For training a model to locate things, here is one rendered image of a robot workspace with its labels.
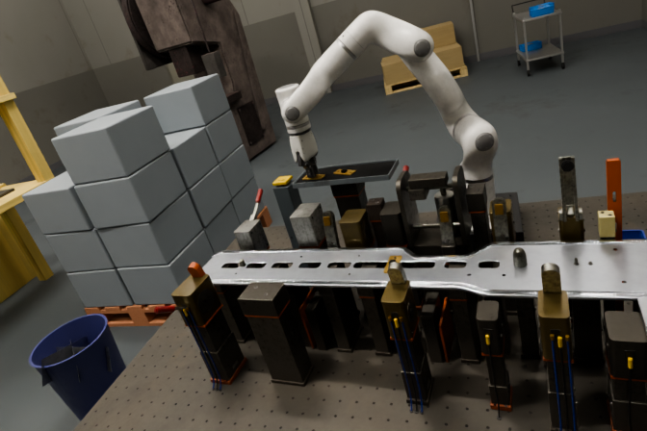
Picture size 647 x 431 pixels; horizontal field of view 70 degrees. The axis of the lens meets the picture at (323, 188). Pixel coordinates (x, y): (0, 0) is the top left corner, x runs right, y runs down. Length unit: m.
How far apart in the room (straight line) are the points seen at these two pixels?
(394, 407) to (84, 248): 2.55
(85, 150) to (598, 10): 7.77
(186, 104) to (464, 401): 2.88
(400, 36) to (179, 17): 4.51
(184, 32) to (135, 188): 3.22
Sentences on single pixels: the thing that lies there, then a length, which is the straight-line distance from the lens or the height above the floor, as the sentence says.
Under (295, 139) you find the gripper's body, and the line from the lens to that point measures 1.60.
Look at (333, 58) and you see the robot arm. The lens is 1.55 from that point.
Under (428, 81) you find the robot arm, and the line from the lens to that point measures 1.63.
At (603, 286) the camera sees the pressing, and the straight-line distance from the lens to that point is 1.23.
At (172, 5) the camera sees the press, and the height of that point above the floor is 2.09.
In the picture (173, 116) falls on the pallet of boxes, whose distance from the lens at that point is 3.73.
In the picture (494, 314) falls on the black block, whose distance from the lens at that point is 1.17.
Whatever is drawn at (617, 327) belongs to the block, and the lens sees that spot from 1.16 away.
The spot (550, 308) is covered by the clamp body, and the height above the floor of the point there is 1.04.
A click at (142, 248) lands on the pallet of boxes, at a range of 3.16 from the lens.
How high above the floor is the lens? 1.75
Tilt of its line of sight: 22 degrees down
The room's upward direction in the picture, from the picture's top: 16 degrees counter-clockwise
